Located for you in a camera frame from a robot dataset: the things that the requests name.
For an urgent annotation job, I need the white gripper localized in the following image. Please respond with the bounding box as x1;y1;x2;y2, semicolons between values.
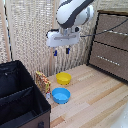
46;28;81;57

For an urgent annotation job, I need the yellow plastic bowl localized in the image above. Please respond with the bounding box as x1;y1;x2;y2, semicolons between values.
55;71;73;86

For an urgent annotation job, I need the brown drawer with silver handle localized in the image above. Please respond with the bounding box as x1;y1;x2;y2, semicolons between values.
88;41;128;81
93;13;128;52

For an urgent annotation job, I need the blue plastic bowl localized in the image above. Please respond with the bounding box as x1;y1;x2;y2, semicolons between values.
51;87;72;105

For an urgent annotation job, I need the dark brown drawer cabinet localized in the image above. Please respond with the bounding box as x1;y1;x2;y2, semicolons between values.
87;9;128;83

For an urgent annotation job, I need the beige woven folding screen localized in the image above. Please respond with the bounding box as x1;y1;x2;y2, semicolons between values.
0;0;128;78

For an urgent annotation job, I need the colourful snack bag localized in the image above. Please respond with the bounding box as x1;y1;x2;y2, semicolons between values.
34;70;52;95

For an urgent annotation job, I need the small white plastic object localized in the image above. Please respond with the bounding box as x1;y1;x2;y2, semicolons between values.
45;92;52;100

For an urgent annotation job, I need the black fabric storage box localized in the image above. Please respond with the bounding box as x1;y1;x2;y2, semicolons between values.
0;59;52;128

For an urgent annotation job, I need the silver bar drawer handle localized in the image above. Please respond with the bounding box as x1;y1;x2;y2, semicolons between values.
96;54;116;66

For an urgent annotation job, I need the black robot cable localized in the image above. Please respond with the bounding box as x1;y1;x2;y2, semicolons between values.
79;18;128;38

